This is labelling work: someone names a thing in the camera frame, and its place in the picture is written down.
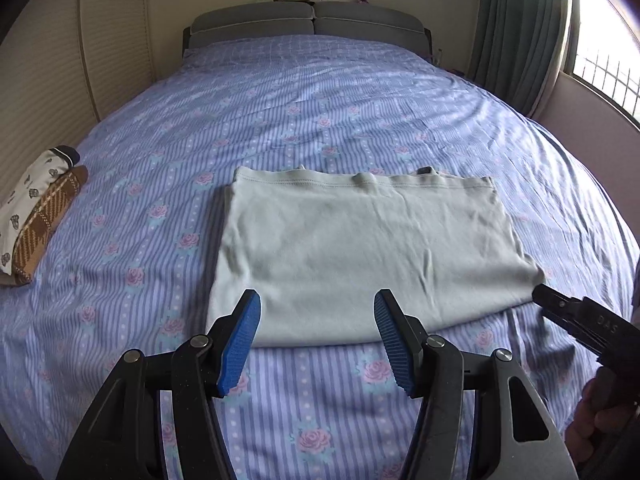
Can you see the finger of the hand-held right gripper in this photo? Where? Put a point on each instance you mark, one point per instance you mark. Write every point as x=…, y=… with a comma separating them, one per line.
x=552, y=298

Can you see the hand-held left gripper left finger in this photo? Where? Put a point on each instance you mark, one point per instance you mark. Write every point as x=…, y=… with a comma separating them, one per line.
x=242, y=345

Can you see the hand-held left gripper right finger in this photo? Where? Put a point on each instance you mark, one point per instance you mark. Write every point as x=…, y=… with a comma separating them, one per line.
x=395, y=345

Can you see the light green long-sleeve shirt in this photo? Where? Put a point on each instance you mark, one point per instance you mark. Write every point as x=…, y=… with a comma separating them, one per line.
x=350, y=250

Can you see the person's right hand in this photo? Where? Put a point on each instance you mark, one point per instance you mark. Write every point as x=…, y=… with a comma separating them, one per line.
x=592, y=410

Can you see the folded brown plaid garment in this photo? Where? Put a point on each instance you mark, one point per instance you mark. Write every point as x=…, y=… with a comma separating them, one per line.
x=45, y=220

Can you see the window with grille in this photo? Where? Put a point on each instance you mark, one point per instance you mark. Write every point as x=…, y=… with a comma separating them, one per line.
x=605, y=60

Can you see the blue striped floral bed sheet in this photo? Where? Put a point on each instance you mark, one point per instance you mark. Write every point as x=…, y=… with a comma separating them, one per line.
x=325, y=110

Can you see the folded white patterned garment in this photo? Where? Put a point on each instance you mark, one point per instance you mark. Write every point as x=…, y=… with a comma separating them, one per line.
x=30, y=190

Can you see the grey-green curtain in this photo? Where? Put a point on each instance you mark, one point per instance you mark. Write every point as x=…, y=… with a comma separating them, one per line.
x=517, y=35

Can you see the grey headboard cushion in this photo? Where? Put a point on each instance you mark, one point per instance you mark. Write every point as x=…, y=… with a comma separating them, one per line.
x=367, y=20
x=252, y=22

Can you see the white slatted wardrobe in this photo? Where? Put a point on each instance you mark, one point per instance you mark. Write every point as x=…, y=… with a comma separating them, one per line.
x=60, y=70

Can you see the dark bed headboard frame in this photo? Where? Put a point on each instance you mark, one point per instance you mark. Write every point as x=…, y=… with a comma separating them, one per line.
x=187, y=42

